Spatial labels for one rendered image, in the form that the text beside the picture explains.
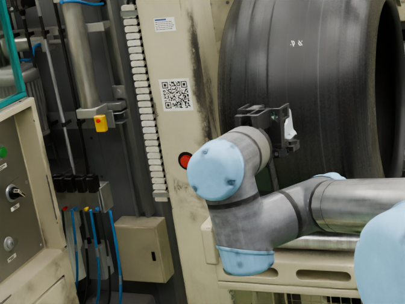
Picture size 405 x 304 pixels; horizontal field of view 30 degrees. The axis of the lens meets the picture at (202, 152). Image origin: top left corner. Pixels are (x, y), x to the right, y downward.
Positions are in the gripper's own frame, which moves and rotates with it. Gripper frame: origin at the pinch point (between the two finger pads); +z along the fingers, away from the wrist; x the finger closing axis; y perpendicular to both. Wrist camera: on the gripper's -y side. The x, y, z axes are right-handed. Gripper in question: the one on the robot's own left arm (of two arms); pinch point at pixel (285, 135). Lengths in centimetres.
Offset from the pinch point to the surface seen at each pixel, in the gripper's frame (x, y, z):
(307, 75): -1.9, 9.3, 9.4
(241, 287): 20, -40, 24
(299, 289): 6.1, -39.1, 23.7
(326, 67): -5.3, 10.6, 9.9
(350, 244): -5.2, -28.5, 24.5
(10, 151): 66, -5, 9
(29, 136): 64, -3, 13
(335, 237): -1.9, -27.3, 24.8
